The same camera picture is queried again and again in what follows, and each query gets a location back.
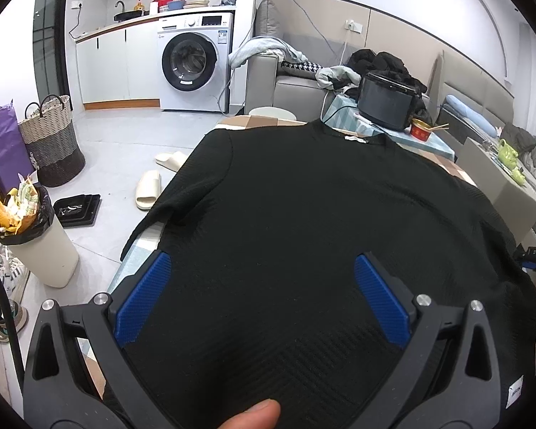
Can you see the black air fryer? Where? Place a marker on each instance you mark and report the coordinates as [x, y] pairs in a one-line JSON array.
[[387, 103]]

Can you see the plaid table cloth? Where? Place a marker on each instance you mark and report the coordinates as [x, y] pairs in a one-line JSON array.
[[433, 151]]

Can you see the black clothes pile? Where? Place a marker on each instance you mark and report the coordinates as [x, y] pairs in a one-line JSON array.
[[365, 61]]

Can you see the white washing machine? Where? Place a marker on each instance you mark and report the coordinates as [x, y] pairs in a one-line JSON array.
[[193, 55]]

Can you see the light grey garment on sofa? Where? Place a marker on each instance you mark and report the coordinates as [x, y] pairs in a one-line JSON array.
[[265, 45]]

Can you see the black plastic tray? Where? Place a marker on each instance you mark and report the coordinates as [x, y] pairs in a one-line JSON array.
[[77, 211]]

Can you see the purple paper bag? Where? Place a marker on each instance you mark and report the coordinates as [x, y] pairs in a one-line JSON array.
[[14, 158]]

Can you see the red instant noodle cup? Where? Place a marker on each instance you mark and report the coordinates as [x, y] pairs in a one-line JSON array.
[[420, 130]]

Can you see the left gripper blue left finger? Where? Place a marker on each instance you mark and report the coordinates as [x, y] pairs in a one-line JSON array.
[[136, 296]]

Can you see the white kitchen cabinet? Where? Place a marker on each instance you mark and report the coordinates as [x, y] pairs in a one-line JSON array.
[[120, 68]]

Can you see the left hand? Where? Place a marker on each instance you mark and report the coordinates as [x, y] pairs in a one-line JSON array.
[[263, 415]]

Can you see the green teapot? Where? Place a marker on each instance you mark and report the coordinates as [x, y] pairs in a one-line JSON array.
[[507, 155]]

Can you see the grey sofa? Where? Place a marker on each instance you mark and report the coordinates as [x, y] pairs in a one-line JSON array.
[[268, 83]]

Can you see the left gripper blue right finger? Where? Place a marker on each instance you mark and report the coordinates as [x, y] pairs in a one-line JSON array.
[[388, 297]]

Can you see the black knit sweater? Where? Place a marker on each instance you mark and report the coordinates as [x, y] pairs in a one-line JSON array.
[[321, 250]]

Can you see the cream slipper far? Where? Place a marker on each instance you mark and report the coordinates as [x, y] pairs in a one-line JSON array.
[[171, 160]]

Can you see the cream trash bin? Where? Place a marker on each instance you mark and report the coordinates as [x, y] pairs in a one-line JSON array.
[[44, 247]]

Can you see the woven laundry basket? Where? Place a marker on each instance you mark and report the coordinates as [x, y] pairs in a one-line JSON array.
[[49, 135]]

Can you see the wall power socket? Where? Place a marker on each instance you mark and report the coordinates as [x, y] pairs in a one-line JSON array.
[[353, 26]]

